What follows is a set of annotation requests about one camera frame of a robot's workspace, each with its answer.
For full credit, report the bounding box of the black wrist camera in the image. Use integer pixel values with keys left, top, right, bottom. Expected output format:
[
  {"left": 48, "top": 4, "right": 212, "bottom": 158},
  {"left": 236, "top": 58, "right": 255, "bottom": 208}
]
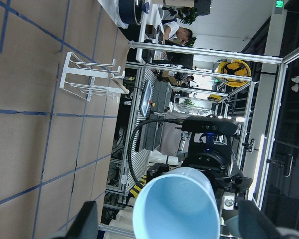
[{"left": 181, "top": 116, "right": 239, "bottom": 136}]

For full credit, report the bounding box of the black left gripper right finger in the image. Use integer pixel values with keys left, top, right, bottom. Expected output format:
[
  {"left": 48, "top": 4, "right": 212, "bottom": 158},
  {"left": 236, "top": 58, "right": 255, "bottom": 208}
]
[{"left": 238, "top": 200, "right": 282, "bottom": 239}]

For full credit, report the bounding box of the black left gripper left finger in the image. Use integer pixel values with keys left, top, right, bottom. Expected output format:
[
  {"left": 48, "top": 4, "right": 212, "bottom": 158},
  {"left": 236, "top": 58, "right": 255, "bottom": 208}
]
[{"left": 64, "top": 201, "right": 99, "bottom": 239}]

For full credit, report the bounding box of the person in white shirt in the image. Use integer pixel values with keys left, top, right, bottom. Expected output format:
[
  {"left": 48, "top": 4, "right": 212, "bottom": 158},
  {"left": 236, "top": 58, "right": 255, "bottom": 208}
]
[{"left": 163, "top": 21, "right": 193, "bottom": 45}]

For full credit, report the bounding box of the white wire cup rack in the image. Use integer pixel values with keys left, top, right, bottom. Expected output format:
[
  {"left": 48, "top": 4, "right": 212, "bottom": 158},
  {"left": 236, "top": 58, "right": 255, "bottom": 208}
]
[{"left": 59, "top": 52, "right": 130, "bottom": 102}]

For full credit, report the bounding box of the brown paper table cover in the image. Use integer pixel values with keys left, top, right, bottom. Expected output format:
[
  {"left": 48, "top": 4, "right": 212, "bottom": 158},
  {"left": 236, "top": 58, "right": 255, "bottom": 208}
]
[{"left": 0, "top": 0, "right": 127, "bottom": 239}]

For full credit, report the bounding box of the light blue cup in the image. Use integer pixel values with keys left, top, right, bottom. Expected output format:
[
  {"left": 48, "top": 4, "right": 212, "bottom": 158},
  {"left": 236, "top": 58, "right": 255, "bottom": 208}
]
[{"left": 133, "top": 167, "right": 220, "bottom": 239}]

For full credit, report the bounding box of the black corrugated cable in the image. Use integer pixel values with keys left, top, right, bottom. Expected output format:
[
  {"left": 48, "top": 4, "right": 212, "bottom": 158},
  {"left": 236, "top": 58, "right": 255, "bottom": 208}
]
[{"left": 128, "top": 119, "right": 184, "bottom": 188}]

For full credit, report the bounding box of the yellow hard hat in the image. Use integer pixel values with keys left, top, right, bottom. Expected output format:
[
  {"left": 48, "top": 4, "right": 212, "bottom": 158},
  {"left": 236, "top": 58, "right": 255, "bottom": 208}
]
[{"left": 215, "top": 59, "right": 251, "bottom": 88}]

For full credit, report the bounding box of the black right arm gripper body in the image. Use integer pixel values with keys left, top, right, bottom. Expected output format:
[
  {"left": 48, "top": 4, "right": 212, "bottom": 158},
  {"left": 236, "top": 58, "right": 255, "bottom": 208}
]
[{"left": 181, "top": 133, "right": 253, "bottom": 209}]

